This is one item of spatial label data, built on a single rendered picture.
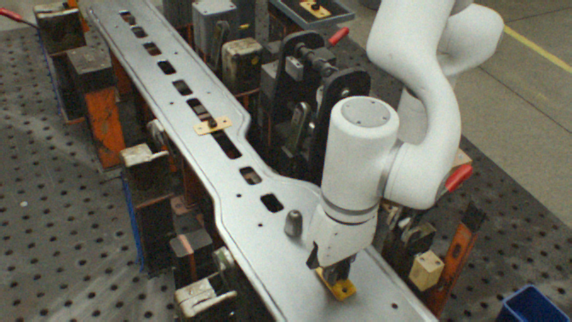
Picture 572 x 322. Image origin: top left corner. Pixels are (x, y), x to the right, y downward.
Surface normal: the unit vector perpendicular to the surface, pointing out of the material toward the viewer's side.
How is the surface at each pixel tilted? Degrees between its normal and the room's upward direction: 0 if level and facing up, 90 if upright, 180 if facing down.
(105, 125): 90
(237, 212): 0
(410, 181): 60
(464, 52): 96
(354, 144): 90
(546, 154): 0
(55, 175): 0
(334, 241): 89
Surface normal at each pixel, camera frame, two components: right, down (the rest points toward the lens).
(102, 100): 0.52, 0.59
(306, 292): 0.06, -0.74
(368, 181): -0.40, 0.56
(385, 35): -0.66, -0.07
